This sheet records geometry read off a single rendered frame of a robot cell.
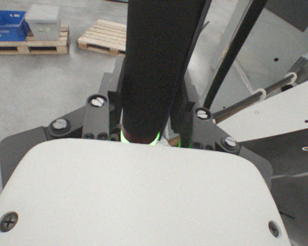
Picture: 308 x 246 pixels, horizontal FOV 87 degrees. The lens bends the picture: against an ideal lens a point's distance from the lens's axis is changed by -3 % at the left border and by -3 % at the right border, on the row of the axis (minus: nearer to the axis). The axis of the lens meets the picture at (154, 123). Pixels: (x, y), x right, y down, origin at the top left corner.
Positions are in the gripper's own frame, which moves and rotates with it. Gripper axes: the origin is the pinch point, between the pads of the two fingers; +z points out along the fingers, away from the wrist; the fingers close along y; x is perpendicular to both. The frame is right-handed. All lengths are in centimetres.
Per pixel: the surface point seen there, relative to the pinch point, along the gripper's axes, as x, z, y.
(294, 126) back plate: -16.8, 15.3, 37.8
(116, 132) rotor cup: -24.1, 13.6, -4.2
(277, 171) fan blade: -7.8, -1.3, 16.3
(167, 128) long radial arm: -32.6, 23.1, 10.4
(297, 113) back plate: -15.2, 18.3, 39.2
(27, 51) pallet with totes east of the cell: -143, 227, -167
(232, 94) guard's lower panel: -63, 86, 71
